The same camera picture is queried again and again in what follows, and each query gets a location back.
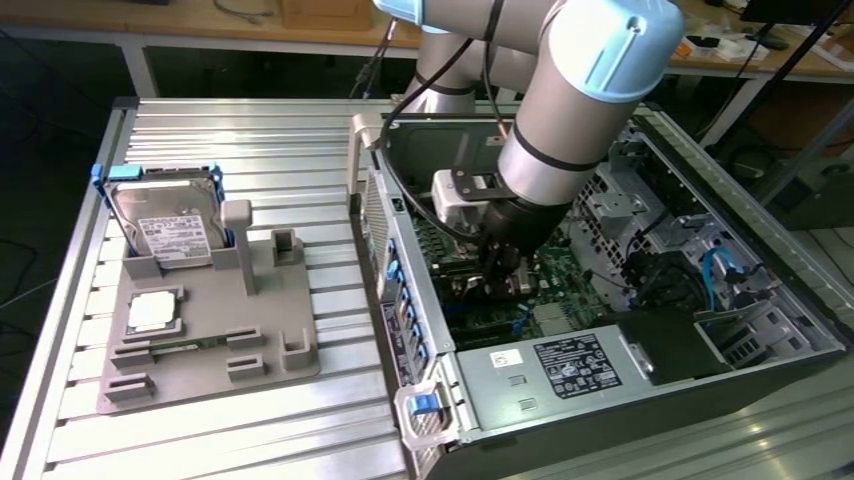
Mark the open black PC case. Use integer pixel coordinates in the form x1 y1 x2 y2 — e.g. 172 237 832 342
349 112 854 480

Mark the grey plastic parts rack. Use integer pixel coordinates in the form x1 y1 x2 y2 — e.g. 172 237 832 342
96 199 323 415

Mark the graphics card with metal bracket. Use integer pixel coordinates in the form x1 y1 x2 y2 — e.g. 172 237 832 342
425 269 535 309

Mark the black monitor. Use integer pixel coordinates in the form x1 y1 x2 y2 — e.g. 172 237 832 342
739 0 854 51

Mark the silver metal disk bay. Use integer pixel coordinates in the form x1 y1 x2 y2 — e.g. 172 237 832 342
572 164 675 251

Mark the green RAM stick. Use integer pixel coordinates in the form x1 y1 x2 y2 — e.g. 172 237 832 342
151 335 232 354

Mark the black installed RAM stick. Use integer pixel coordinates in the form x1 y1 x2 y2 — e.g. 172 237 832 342
432 259 485 276

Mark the silver CPU chip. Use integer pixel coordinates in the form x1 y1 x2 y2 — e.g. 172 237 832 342
125 293 183 331

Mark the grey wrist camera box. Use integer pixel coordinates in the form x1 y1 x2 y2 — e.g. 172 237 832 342
429 169 509 236

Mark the black slanted pole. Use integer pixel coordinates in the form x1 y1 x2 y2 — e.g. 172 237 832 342
696 0 854 146

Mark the black plastic cover block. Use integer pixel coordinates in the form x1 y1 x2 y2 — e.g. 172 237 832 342
592 307 735 386

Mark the wooden desk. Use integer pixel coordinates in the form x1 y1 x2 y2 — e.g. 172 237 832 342
0 0 854 81

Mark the hard disk with blue carrier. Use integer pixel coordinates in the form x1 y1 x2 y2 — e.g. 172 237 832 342
89 162 235 264

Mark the light blue wire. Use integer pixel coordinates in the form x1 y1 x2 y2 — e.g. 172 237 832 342
699 244 742 316

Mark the grey power supply unit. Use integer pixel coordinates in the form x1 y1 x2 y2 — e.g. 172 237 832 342
452 327 659 431

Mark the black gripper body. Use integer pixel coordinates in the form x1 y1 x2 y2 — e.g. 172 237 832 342
476 197 570 264

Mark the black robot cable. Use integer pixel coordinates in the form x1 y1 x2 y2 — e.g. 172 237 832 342
345 0 519 239

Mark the green motherboard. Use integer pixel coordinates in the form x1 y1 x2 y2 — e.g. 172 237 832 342
409 199 628 351

